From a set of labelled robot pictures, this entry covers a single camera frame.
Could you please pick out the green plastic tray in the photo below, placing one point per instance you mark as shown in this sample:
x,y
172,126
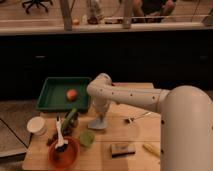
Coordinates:
x,y
53,96

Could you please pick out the seated person in background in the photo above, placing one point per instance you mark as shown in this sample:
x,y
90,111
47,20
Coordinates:
x,y
152,11

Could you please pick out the red orange apple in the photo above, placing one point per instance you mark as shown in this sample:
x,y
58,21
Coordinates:
x,y
71,94

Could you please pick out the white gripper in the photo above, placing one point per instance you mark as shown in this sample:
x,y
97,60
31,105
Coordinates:
x,y
101,106

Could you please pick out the white paper cup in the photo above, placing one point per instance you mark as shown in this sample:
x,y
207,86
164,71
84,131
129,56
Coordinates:
x,y
37,125

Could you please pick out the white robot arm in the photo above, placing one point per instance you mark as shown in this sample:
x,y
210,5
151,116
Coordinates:
x,y
186,120

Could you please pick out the black office chair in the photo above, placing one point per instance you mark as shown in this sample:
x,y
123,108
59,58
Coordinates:
x,y
38,3

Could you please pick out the white plastic spatula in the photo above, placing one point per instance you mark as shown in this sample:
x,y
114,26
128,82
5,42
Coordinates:
x,y
61,143

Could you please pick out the sponge with dark base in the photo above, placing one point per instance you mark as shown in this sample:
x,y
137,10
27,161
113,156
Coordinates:
x,y
120,149

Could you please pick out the green cucumber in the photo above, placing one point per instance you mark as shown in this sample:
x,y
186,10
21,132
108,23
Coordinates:
x,y
71,115

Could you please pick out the grey blue towel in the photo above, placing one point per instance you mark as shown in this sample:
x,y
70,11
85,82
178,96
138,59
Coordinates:
x,y
98,124

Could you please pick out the red orange bowl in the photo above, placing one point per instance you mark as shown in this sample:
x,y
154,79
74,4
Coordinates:
x,y
62,161

